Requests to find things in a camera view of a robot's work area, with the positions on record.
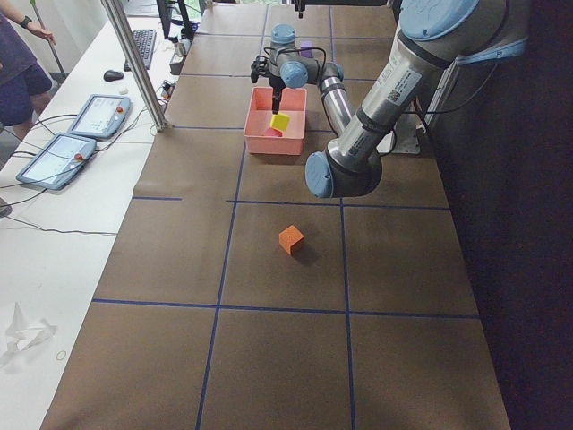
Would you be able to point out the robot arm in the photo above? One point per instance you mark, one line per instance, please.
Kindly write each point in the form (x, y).
(287, 66)
(431, 36)

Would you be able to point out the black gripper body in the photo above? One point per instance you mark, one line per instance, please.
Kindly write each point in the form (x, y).
(277, 88)

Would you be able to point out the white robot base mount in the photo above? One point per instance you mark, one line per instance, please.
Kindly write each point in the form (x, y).
(402, 139)

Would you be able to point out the far teach pendant tablet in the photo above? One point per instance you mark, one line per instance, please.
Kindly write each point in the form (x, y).
(101, 116)

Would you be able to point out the brown paper table cover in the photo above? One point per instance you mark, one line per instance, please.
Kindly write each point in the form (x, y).
(201, 320)

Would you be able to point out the crumpled white paper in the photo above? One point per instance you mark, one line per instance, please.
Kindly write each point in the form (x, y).
(19, 335)

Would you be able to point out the person in purple shirt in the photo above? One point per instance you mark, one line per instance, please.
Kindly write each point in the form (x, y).
(24, 84)

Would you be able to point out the yellow foam block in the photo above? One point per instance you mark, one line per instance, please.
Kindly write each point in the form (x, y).
(279, 122)

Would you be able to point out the near teach pendant tablet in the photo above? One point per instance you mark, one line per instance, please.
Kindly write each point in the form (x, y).
(59, 162)

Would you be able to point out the black computer mouse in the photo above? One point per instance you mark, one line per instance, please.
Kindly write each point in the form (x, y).
(112, 76)

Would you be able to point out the aluminium frame post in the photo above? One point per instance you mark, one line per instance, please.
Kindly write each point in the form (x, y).
(122, 28)

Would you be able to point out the teach pendant tablet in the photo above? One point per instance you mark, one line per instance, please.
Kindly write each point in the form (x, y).
(59, 162)
(101, 116)

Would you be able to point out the pink plastic bin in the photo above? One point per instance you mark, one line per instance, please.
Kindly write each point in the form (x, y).
(259, 134)

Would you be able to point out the red foam block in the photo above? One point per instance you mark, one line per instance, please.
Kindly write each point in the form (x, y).
(272, 132)

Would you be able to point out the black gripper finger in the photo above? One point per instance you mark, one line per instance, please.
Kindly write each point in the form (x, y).
(276, 99)

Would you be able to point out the orange foam block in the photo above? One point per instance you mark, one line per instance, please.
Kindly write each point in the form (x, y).
(291, 239)

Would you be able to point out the black keyboard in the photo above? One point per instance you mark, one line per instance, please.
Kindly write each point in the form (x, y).
(144, 40)

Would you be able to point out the purple foam block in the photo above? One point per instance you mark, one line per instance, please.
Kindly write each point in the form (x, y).
(306, 48)

